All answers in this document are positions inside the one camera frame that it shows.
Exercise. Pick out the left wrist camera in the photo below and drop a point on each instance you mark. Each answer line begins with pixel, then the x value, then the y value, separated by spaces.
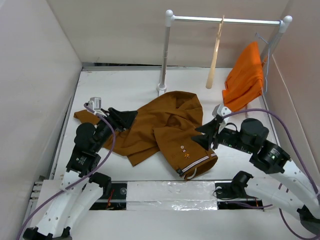
pixel 94 104

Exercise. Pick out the orange garment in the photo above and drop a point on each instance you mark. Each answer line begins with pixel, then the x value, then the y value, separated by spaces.
pixel 245 81

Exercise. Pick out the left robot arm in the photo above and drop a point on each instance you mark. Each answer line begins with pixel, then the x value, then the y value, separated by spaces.
pixel 82 185

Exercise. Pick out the thin blue wire hanger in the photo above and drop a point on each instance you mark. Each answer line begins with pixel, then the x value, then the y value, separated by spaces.
pixel 265 62

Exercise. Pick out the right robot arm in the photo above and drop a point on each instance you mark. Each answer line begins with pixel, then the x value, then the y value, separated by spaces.
pixel 300 201

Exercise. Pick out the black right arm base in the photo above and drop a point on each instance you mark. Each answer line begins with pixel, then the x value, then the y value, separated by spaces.
pixel 227 199

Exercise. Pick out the beige plastic hanger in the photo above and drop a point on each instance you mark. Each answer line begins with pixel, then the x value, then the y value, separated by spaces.
pixel 210 78

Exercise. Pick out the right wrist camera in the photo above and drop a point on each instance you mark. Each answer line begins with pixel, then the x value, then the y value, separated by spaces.
pixel 222 111

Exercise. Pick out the white clothes rack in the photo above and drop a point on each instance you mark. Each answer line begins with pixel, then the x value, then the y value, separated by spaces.
pixel 282 26

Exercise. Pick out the brown trousers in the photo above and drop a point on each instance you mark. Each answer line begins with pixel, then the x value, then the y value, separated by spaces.
pixel 164 125

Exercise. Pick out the white foil tape strip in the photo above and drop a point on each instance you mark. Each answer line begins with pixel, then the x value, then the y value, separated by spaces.
pixel 171 196

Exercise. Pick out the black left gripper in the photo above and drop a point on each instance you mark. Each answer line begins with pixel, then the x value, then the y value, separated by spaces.
pixel 122 120

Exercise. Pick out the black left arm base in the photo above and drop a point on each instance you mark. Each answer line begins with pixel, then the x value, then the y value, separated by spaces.
pixel 114 200

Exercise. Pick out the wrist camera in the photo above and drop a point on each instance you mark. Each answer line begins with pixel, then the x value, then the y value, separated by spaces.
pixel 94 104
pixel 222 111

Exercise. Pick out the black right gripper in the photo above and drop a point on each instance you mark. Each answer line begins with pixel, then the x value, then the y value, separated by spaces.
pixel 211 127

